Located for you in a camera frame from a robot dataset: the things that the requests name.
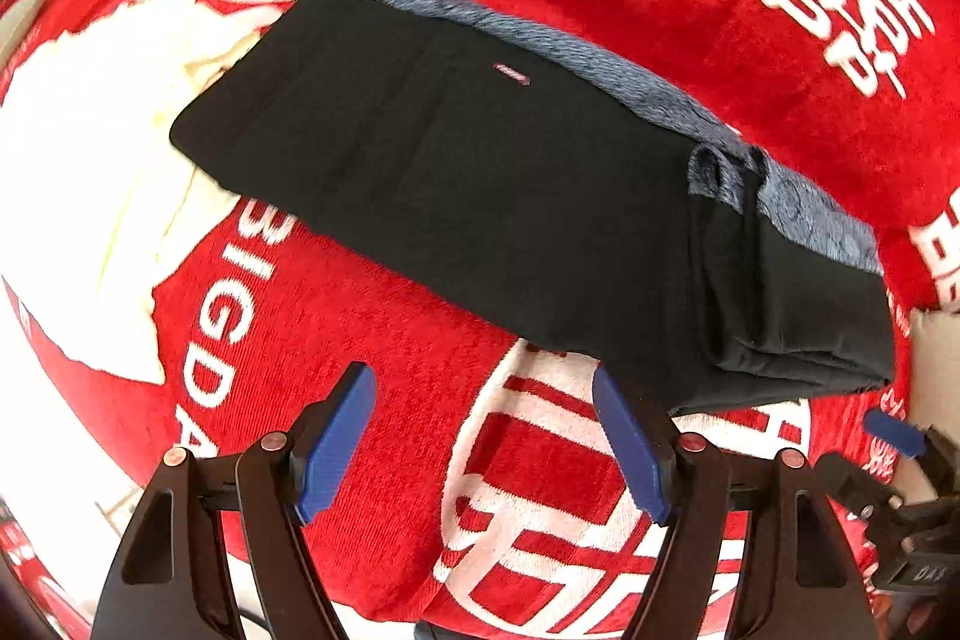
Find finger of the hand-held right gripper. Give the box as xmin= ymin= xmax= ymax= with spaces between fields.
xmin=862 ymin=407 xmax=931 ymax=459
xmin=814 ymin=452 xmax=905 ymax=521

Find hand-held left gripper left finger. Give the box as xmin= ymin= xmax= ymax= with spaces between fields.
xmin=90 ymin=361 xmax=377 ymax=640

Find cream white cloth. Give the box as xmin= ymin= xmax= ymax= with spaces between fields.
xmin=0 ymin=10 xmax=260 ymax=386

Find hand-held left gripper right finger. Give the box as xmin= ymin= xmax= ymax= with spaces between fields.
xmin=592 ymin=366 xmax=878 ymax=640

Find beige cushion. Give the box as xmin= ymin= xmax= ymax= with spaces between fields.
xmin=909 ymin=308 xmax=960 ymax=453

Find black pants with grey waistband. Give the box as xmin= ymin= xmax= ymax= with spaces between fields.
xmin=169 ymin=0 xmax=897 ymax=416

